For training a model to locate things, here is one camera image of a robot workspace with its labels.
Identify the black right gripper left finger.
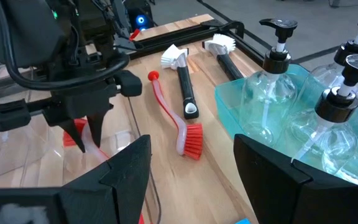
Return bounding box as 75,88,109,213
0,134,152,224

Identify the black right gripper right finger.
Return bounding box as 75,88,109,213
233,133,358,224

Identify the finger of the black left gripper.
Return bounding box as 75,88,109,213
57,118,86,153
87,109,105,149

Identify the red bristle dish brush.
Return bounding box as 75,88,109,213
147,70,204,161
62,117,145,224

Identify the clear plastic bin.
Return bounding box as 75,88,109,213
0,93,142,190

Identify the black handle white brush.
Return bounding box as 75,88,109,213
160,44,200,121
201,33,245,82

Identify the clear pump soap bottle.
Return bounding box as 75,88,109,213
290,54,358,186
240,17,298,147
309,5,358,103

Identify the red tag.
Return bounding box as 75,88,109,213
128,27,142,42

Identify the black controller box blue light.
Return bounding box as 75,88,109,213
124,0,155,32

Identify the teal plastic tray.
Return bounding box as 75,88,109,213
214,63,358,187

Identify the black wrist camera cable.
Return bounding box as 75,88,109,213
0,0,131,91

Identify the black metal rig frame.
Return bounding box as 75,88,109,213
129,20,291,69

